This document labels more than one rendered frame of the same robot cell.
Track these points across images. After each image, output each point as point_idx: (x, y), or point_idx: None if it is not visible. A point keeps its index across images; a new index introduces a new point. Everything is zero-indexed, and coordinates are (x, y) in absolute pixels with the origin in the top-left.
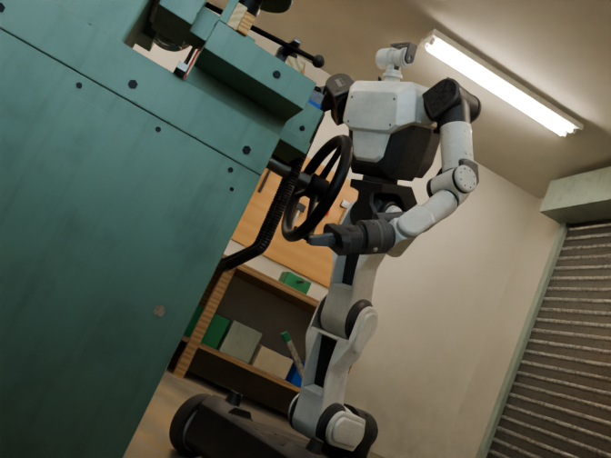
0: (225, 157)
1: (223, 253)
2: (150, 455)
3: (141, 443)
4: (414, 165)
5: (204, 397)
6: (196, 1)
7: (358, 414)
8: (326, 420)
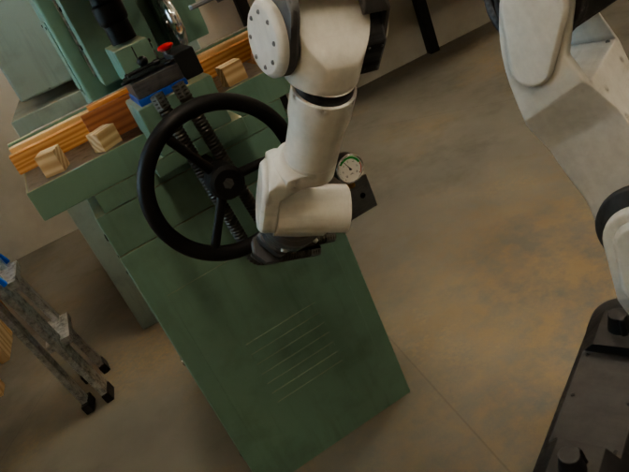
0: None
1: (160, 322)
2: (542, 379)
3: (565, 355)
4: None
5: (607, 308)
6: (92, 63)
7: None
8: None
